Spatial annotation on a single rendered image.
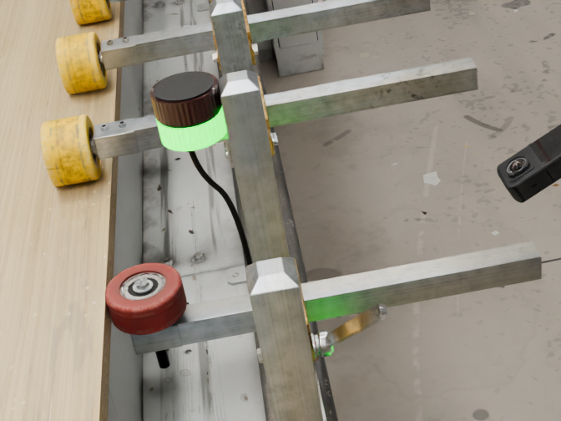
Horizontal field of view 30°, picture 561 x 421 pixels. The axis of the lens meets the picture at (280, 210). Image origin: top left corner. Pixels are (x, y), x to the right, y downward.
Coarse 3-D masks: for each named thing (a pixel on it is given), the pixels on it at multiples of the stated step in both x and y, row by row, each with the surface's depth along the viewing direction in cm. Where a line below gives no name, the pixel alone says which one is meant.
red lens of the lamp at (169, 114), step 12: (204, 72) 93; (216, 84) 91; (204, 96) 89; (216, 96) 91; (156, 108) 90; (168, 108) 89; (180, 108) 89; (192, 108) 89; (204, 108) 90; (216, 108) 91; (168, 120) 90; (180, 120) 90; (192, 120) 90; (204, 120) 90
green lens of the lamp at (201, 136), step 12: (156, 120) 92; (216, 120) 91; (168, 132) 91; (180, 132) 90; (192, 132) 90; (204, 132) 91; (216, 132) 92; (168, 144) 92; (180, 144) 91; (192, 144) 91; (204, 144) 91
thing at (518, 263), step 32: (448, 256) 111; (480, 256) 110; (512, 256) 110; (320, 288) 110; (352, 288) 109; (384, 288) 109; (416, 288) 109; (448, 288) 110; (480, 288) 110; (192, 320) 109; (224, 320) 109
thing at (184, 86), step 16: (176, 80) 92; (192, 80) 92; (208, 80) 91; (160, 96) 90; (176, 96) 90; (192, 96) 89; (176, 128) 90; (224, 144) 96; (192, 160) 95; (208, 176) 96; (224, 192) 97; (240, 224) 99; (240, 240) 100
